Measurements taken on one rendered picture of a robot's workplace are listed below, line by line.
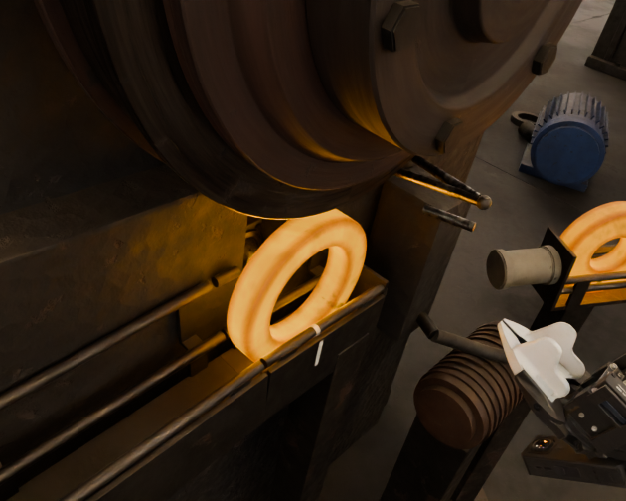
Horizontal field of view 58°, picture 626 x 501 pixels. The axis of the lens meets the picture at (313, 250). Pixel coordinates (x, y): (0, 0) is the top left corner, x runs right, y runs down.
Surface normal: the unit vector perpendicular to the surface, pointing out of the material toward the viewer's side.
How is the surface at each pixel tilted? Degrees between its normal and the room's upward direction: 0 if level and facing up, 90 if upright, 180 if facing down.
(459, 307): 0
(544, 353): 88
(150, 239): 90
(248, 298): 66
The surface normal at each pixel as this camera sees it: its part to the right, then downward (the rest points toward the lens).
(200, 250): 0.71, 0.51
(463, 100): 0.42, -0.55
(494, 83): 0.17, -0.37
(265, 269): -0.39, -0.27
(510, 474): 0.15, -0.78
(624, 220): 0.18, 0.62
